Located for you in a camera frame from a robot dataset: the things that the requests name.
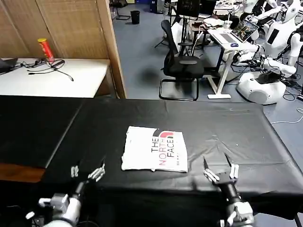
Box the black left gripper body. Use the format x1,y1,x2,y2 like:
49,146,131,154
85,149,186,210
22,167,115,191
74,179,97,198

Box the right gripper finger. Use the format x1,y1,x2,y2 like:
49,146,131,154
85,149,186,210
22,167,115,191
203,156,220,183
223,152,240,182

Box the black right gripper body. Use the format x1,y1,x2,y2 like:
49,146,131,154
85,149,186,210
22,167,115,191
216,173,242,203

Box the white printed t-shirt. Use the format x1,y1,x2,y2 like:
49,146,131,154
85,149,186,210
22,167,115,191
121,125,189,174

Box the black table cloth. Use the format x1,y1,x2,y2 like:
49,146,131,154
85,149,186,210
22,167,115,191
0,95,83,169
41,98,303,227

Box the brown wooden board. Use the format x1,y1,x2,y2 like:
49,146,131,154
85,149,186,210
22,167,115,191
0,162,46,183

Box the white side table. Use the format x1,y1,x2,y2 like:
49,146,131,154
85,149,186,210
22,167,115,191
0,57,111,98

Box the black office chair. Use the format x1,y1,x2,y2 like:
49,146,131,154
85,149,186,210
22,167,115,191
159,19,205,101

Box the red snack can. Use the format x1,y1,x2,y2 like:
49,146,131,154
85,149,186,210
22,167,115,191
37,38,55,63

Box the white standing desk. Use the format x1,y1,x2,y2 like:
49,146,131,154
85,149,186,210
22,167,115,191
206,28,259,99

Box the black laptop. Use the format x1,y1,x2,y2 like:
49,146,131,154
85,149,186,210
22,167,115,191
0,57,18,74

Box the white humanoid robot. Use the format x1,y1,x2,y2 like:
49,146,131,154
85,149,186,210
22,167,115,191
235,0,303,105

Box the silver open laptop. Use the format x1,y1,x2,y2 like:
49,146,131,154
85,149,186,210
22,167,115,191
219,18,259,44

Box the wooden partition screen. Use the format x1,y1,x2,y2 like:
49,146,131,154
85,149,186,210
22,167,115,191
0,0,127,99

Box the folded cloth pile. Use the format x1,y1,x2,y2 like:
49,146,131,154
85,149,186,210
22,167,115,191
203,17,224,27

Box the black trash bin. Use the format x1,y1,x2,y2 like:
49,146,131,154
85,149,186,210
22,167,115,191
130,10,141,25

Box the black monitor on stand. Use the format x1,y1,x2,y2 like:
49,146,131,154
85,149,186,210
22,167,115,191
176,0,201,18

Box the white floor cable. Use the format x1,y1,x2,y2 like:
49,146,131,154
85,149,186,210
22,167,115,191
271,107,303,125

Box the black cable bundle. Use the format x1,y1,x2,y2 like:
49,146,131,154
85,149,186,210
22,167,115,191
20,58,74,82

